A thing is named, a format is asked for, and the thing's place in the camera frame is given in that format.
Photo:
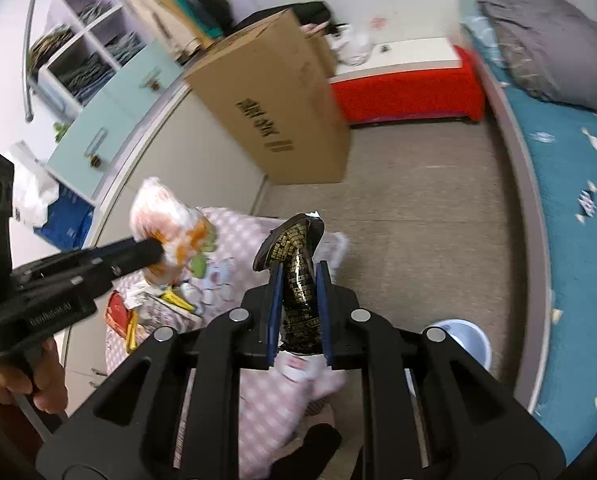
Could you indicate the black gold snack wrapper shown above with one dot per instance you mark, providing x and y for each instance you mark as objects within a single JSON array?
[{"x": 301, "y": 280}]

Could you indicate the grey blanket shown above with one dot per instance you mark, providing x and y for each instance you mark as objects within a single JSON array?
[{"x": 543, "y": 45}]

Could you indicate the white shelf unit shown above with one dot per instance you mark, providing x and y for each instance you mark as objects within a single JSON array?
[{"x": 53, "y": 67}]

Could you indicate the orange white plastic bag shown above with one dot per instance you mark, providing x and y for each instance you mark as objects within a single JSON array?
[{"x": 163, "y": 215}]

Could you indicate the yellow packet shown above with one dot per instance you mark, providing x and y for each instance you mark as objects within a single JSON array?
[{"x": 178, "y": 301}]

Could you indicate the red bench cabinet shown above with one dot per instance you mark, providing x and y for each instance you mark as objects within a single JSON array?
[{"x": 403, "y": 95}]

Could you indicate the person's left hand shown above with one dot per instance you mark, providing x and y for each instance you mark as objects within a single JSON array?
[{"x": 48, "y": 380}]

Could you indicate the pink checked tablecloth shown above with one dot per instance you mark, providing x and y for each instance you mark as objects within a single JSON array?
[{"x": 238, "y": 240}]

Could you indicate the large cardboard box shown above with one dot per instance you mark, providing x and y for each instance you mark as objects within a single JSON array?
[{"x": 268, "y": 95}]

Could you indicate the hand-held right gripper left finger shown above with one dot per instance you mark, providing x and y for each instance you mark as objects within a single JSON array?
[{"x": 277, "y": 305}]

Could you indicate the curved metal pole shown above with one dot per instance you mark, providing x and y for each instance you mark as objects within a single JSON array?
[{"x": 27, "y": 60}]

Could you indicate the red packet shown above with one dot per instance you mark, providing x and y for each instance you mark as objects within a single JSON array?
[{"x": 118, "y": 312}]

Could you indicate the bed with blue printed sheet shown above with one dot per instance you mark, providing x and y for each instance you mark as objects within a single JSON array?
[{"x": 568, "y": 185}]

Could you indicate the pale green drawer cabinet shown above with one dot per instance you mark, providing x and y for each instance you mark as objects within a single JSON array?
[{"x": 123, "y": 95}]

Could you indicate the flat cardboard pieces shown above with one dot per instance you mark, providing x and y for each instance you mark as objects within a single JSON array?
[{"x": 153, "y": 5}]

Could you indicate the light blue wastebasket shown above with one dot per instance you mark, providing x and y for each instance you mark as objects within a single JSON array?
[{"x": 466, "y": 342}]

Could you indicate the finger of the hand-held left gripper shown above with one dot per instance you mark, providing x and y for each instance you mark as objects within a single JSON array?
[{"x": 133, "y": 255}]

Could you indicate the black bag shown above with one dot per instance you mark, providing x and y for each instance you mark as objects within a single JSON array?
[{"x": 308, "y": 10}]

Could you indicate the blue bag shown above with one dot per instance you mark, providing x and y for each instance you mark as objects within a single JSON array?
[{"x": 68, "y": 215}]

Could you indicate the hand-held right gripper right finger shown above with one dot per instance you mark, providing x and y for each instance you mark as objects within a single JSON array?
[{"x": 323, "y": 305}]

